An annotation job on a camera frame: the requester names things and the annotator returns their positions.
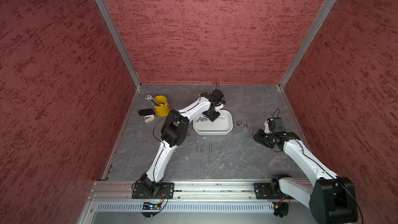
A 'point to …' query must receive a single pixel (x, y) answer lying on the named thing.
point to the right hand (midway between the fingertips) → (255, 140)
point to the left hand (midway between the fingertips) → (210, 118)
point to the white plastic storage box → (222, 125)
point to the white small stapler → (149, 118)
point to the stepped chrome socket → (239, 123)
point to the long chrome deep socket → (251, 130)
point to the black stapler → (145, 112)
